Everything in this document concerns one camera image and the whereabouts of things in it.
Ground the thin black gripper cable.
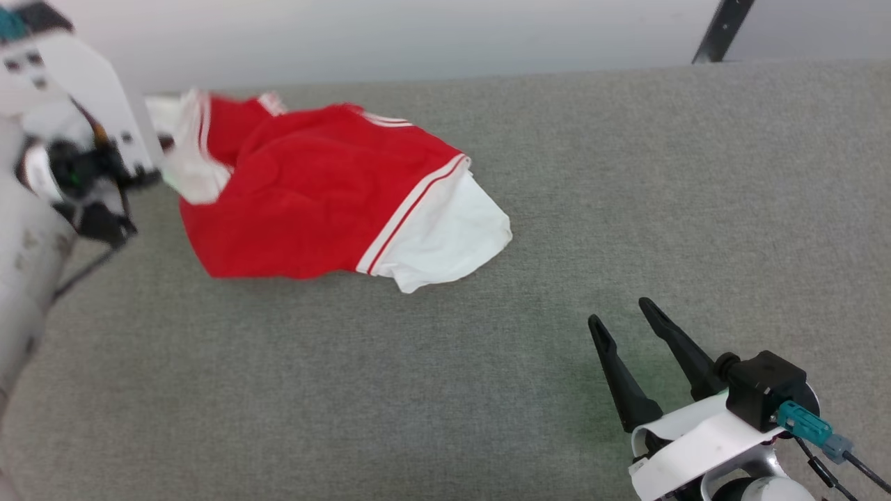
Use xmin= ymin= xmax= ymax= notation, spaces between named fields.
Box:
xmin=52 ymin=244 xmax=119 ymax=301
xmin=792 ymin=433 xmax=858 ymax=501

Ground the teal camera connector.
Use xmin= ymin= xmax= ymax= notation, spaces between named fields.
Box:
xmin=776 ymin=400 xmax=854 ymax=465
xmin=0 ymin=7 xmax=30 ymax=44

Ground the black right camera cable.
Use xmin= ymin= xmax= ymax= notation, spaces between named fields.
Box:
xmin=844 ymin=451 xmax=891 ymax=491

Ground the teal left camera connector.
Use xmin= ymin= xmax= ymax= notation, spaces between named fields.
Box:
xmin=0 ymin=7 xmax=30 ymax=44

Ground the teal right camera connector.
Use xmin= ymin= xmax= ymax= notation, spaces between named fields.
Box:
xmin=776 ymin=400 xmax=854 ymax=465

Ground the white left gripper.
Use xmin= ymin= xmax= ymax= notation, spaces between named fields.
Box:
xmin=0 ymin=31 xmax=165 ymax=248

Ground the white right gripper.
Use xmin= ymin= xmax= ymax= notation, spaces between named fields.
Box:
xmin=588 ymin=297 xmax=786 ymax=501

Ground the thin black right gripper cable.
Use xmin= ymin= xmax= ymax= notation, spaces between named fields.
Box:
xmin=792 ymin=433 xmax=858 ymax=501

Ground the black slanted post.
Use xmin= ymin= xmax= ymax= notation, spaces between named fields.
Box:
xmin=691 ymin=0 xmax=756 ymax=65

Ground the red Bulls 23 jersey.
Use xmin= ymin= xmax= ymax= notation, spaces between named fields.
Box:
xmin=145 ymin=89 xmax=514 ymax=294

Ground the thin black left gripper cable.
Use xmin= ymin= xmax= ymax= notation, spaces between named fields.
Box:
xmin=52 ymin=244 xmax=119 ymax=301

